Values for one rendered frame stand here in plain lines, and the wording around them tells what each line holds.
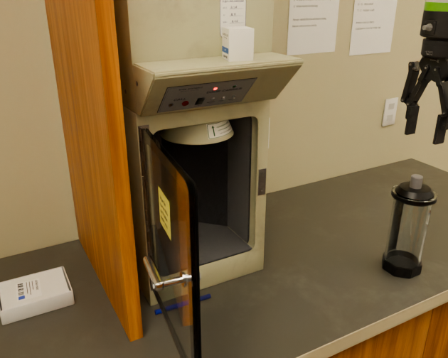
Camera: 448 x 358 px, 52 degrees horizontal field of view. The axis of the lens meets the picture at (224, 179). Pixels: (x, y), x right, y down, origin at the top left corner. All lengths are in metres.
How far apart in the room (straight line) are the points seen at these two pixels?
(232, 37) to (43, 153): 0.69
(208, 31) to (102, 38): 0.25
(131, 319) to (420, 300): 0.69
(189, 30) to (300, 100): 0.82
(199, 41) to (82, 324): 0.67
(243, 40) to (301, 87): 0.79
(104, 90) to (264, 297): 0.64
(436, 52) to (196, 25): 0.52
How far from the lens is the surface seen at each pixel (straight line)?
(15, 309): 1.17
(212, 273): 1.18
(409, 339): 1.36
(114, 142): 0.84
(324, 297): 1.19
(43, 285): 1.22
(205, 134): 1.03
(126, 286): 0.98
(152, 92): 0.84
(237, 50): 0.91
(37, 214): 1.43
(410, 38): 2.02
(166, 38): 0.93
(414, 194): 1.21
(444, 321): 1.45
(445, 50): 1.12
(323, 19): 1.69
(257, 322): 1.09
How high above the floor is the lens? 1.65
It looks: 23 degrees down
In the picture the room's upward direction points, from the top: straight up
